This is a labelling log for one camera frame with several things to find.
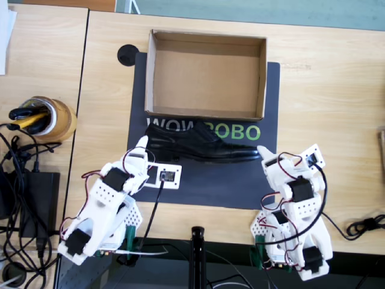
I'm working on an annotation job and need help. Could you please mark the white gripper camera mount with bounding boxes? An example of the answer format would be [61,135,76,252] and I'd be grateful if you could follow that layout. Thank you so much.
[300,143,327,169]
[144,162,183,190]

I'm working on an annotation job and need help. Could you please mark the black adapter cable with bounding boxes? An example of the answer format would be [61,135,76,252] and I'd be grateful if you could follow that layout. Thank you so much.
[0,122,64,181]

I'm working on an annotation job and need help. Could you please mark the white perforated base plate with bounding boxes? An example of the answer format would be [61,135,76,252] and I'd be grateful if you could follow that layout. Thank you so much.
[122,195,144,236]
[250,212,271,239]

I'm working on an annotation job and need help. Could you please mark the black leather dress shoe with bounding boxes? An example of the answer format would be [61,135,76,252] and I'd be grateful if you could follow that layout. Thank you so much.
[144,120,262,165]

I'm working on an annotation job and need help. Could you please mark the yellow handled tool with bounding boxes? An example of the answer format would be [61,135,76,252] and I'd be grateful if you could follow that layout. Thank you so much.
[16,111,51,129]

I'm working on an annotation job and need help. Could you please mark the black camera stand pole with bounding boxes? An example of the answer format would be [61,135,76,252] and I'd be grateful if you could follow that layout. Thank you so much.
[191,226,207,289]

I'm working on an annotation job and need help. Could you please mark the white thin cable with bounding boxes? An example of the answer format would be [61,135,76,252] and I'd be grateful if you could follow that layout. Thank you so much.
[114,249,168,258]

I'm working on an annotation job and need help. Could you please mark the brown packing tape roll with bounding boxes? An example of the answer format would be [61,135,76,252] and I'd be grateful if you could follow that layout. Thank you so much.
[17,95,78,143]

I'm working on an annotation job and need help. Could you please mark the round black desk grommet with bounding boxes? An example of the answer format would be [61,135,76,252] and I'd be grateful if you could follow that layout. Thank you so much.
[117,44,140,66]

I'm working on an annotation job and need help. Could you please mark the open cardboard box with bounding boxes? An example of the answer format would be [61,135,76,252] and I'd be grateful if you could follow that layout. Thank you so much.
[144,28,268,122]

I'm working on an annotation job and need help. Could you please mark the black mains power cord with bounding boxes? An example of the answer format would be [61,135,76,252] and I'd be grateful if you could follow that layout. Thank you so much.
[0,234,70,284]

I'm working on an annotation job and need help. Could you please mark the white paper sheets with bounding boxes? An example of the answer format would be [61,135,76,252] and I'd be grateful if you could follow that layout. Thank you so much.
[0,5,18,76]

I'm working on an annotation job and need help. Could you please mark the black handled tool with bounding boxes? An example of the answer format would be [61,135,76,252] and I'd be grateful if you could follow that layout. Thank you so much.
[8,105,34,122]

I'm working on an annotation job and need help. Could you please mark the dark grey WOWROBO mat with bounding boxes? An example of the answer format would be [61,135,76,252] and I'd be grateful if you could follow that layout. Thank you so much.
[125,51,281,210]

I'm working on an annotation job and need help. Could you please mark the black power adapter brick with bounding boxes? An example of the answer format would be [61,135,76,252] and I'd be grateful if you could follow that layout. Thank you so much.
[18,171,61,239]

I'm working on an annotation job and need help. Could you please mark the round black grommet with cables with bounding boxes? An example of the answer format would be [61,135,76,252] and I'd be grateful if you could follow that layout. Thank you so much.
[2,261,27,286]

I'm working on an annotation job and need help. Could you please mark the green table clamp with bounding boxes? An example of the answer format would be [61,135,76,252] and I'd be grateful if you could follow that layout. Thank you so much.
[254,236,265,269]
[124,225,137,263]

